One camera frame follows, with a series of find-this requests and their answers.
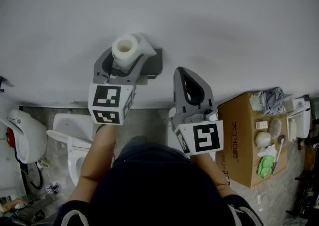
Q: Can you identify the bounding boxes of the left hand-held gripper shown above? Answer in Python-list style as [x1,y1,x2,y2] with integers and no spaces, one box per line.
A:
[88,46,151,126]

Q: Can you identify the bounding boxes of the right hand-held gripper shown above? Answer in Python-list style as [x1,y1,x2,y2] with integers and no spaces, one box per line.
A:
[171,67,224,157]

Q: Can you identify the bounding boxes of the white toilet paper roll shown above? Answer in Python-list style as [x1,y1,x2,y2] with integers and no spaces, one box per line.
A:
[111,32,157,73]

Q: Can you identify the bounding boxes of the person's right forearm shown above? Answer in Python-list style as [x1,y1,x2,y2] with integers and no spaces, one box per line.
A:
[190,152,237,200]

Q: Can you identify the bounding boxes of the person's left forearm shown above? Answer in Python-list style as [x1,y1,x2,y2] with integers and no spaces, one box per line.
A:
[67,125,118,206]

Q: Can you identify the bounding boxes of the white toilet with closed lid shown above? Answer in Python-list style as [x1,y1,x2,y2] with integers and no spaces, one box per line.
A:
[167,107,217,162]

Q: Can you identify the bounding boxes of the white toilet with open lid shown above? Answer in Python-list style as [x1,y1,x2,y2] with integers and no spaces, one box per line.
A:
[46,112,100,187]

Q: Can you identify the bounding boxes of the pale crumpled cloth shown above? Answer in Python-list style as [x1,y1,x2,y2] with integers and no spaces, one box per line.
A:
[249,91,265,112]

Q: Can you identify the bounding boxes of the brown cardboard box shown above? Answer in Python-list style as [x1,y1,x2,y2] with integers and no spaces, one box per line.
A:
[215,91,290,188]

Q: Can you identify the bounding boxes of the person's blue jeans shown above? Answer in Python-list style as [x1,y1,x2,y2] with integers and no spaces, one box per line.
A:
[117,135,155,156]

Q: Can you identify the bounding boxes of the white round sponge ball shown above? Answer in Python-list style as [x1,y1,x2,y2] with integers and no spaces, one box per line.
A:
[254,131,272,149]

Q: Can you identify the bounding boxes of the grey crumpled cloth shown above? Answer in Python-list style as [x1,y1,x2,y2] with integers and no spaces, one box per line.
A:
[263,86,286,116]

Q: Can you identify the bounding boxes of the grey fluffy brush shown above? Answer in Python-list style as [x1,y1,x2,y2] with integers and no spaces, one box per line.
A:
[269,117,283,140]

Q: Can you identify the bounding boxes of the white crumpled tissue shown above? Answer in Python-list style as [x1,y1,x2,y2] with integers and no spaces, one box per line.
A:
[257,144,278,158]

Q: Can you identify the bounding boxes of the person's dark top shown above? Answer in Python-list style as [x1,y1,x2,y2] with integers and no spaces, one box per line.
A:
[53,142,264,226]

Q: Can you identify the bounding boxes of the white bidet seat unit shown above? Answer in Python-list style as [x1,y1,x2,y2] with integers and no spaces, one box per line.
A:
[284,96,312,143]

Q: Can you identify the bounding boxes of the white rounded urinal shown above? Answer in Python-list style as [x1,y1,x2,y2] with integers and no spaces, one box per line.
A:
[0,109,48,165]

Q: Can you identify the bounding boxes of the red object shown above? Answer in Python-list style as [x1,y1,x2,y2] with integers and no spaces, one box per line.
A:
[6,127,15,149]

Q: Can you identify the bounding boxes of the black metal rack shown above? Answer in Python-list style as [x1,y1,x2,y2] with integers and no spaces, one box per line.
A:
[286,165,319,221]

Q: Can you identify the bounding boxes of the black wall shelf holder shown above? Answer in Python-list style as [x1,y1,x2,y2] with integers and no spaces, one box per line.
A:
[138,47,164,81]

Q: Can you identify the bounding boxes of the black wall bracket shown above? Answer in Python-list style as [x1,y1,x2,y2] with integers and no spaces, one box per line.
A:
[0,75,9,93]

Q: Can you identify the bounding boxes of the black hose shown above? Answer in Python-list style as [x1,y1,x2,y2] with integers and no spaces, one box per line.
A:
[14,150,44,191]

